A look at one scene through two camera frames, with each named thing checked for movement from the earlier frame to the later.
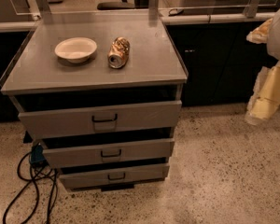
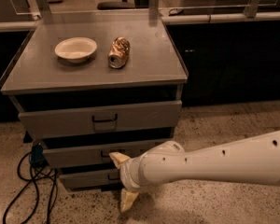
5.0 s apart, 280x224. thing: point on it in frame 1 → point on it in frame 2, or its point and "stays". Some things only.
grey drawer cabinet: x=103 y=96 stays
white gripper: x=279 y=35 → x=126 y=174
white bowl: x=76 y=49 stays
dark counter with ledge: x=220 y=63 stays
